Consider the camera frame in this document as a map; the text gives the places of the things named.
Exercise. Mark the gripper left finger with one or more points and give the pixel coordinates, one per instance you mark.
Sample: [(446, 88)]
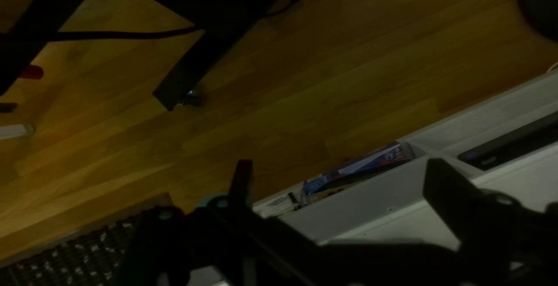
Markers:
[(242, 181)]

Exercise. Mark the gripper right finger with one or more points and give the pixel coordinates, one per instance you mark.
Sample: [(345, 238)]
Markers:
[(453, 199)]

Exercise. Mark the white printed leaflet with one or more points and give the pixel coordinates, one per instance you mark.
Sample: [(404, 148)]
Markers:
[(274, 205)]

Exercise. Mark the black flat media player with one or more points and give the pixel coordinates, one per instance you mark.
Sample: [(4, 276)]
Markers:
[(510, 144)]

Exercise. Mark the blue and white box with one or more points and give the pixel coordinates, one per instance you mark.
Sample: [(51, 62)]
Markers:
[(362, 166)]

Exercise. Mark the dark patterned rug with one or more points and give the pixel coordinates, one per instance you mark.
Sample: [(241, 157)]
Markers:
[(74, 255)]

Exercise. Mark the dark round object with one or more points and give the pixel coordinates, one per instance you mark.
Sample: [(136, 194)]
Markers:
[(540, 2)]

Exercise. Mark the small red object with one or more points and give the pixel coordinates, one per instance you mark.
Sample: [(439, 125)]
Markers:
[(31, 72)]

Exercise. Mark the black metal frame stand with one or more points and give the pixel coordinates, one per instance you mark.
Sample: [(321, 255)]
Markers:
[(205, 55)]

